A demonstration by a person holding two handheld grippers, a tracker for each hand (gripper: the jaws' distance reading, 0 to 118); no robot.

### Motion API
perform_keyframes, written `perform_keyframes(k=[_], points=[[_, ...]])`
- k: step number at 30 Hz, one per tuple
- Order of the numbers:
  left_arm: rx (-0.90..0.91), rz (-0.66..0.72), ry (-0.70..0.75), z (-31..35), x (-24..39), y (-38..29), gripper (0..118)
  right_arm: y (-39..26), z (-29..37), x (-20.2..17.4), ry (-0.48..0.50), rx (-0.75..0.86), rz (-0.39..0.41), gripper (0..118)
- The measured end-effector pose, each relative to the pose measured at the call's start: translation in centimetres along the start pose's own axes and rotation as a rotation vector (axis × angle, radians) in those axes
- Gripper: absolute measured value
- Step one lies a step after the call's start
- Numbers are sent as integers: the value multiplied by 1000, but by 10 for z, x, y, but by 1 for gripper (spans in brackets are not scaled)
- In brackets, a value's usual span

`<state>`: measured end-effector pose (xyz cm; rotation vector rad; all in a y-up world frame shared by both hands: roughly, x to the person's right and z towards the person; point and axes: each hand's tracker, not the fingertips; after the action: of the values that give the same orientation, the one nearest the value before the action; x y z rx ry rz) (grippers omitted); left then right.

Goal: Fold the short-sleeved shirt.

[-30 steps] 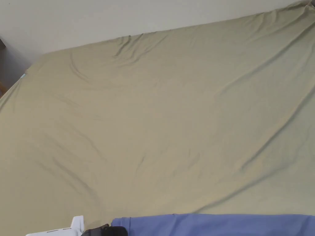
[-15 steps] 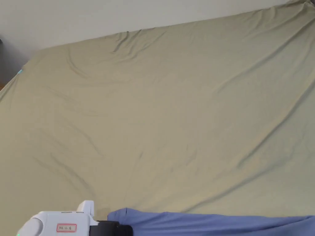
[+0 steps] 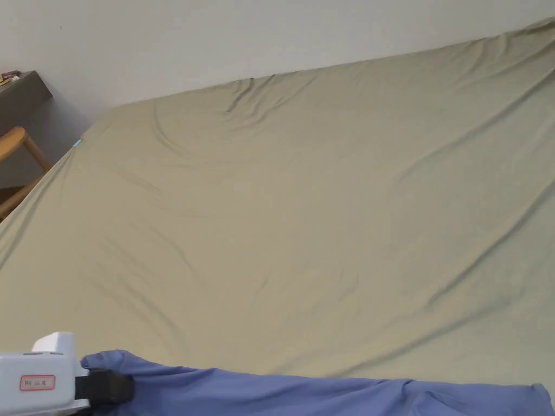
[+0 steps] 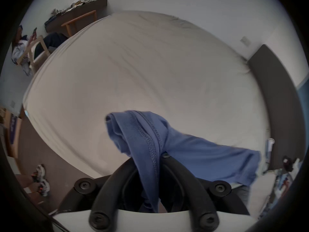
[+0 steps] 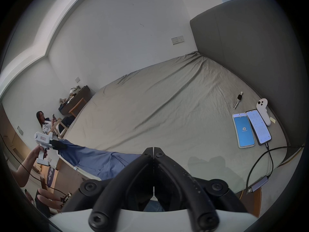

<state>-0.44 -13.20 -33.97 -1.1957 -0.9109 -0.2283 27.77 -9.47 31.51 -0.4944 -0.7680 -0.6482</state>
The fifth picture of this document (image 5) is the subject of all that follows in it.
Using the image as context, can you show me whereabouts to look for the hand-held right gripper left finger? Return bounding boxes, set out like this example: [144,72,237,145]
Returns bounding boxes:
[60,147,154,232]

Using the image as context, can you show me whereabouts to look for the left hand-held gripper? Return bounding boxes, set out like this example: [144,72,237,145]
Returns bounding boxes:
[33,131,69,166]

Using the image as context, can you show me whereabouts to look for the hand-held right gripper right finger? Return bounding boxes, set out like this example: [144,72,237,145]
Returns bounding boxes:
[154,147,249,232]

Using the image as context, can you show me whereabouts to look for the blue shirt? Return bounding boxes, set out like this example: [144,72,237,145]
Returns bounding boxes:
[57,139,143,181]

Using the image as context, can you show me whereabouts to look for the person's left forearm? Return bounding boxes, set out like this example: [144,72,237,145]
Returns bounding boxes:
[14,153,35,188]

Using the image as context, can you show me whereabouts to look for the person's left hand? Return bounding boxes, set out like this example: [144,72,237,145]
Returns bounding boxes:
[31,145,45,158]

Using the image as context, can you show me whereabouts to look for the wooden chair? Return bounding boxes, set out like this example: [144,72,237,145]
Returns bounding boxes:
[48,119,69,140]

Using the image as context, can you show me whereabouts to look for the dark cluttered desk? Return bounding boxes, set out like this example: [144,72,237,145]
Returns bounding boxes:
[58,85,94,117]

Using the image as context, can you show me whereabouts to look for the person's legs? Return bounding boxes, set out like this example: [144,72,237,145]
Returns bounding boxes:
[24,188,66,218]

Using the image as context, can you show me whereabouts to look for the bed with beige sheet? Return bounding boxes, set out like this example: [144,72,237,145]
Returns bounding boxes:
[40,51,305,218]

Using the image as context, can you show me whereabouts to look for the phone with blue screen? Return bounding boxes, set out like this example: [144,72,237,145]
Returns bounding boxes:
[232,112,256,149]

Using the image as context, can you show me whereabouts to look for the phone with white screen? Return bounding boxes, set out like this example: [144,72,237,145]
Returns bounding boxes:
[246,109,272,146]

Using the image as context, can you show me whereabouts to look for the wristwatch with metal band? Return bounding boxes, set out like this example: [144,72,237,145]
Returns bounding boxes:
[233,91,244,110]

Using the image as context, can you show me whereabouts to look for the white hand controller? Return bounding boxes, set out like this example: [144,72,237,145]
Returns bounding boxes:
[256,98,272,126]

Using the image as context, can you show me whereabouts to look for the grey padded headboard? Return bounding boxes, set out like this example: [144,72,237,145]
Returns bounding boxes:
[190,0,307,154]

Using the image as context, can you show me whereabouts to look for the thin black cable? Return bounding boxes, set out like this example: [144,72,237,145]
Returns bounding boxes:
[0,134,71,199]

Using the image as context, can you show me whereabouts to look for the black cable with grey adapter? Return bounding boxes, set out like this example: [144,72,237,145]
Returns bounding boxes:
[246,142,305,194]

